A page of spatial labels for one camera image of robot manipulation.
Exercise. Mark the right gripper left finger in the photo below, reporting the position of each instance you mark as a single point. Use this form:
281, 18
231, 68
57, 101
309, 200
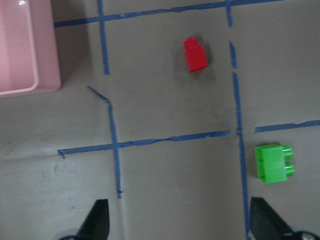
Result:
96, 225

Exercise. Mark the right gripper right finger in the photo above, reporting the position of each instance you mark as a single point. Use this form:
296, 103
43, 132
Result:
265, 223

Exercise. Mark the green toy block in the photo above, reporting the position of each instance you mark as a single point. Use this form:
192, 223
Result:
272, 163

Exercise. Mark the pink plastic box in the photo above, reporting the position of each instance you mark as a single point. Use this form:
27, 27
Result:
29, 61

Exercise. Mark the red toy block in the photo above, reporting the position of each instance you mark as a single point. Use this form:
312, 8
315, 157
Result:
195, 55

